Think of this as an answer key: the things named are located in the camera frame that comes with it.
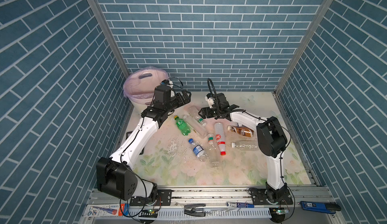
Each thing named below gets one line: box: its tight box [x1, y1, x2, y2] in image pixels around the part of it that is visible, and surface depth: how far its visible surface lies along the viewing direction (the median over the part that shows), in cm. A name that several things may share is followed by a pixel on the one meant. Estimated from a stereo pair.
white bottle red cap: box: [214, 122, 226, 156], surface depth 94 cm
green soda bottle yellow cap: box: [174, 115, 191, 136], surface depth 98 cm
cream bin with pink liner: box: [122, 66, 170, 105], surface depth 93 cm
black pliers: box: [183, 203, 207, 217], surface depth 70 cm
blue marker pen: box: [226, 202, 255, 208], surface depth 72 cm
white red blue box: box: [82, 203, 130, 217], surface depth 71 cm
